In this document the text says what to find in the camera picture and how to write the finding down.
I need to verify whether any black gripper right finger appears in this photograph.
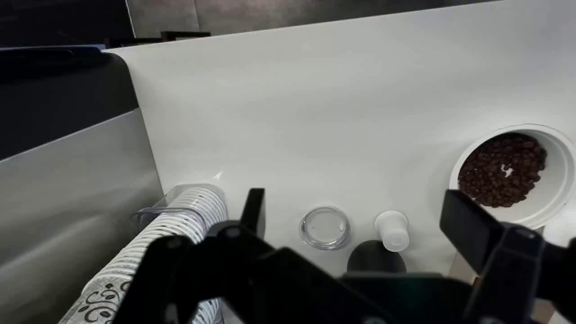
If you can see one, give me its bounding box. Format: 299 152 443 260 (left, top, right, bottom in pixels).
440 188 576 324

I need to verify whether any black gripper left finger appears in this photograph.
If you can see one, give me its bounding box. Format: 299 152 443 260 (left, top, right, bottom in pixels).
114 188 280 324

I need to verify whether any small clear glass cup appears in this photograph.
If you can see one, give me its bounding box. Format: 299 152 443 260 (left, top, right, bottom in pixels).
299 206 353 253

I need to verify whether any coffee beans pile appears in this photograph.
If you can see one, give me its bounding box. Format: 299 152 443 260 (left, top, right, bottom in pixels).
458 132 550 210

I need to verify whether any tall patterned paper cup stack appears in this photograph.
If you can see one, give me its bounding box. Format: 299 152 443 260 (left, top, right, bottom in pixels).
58 183 233 324

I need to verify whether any small white plastic cup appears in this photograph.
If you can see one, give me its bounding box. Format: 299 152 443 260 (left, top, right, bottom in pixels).
373 210 413 255

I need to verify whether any large white bowl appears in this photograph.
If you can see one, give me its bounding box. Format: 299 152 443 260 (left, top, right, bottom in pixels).
447 123 576 233

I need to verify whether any stainless steel black appliance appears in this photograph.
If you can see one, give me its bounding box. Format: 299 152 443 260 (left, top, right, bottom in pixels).
0 44 166 324

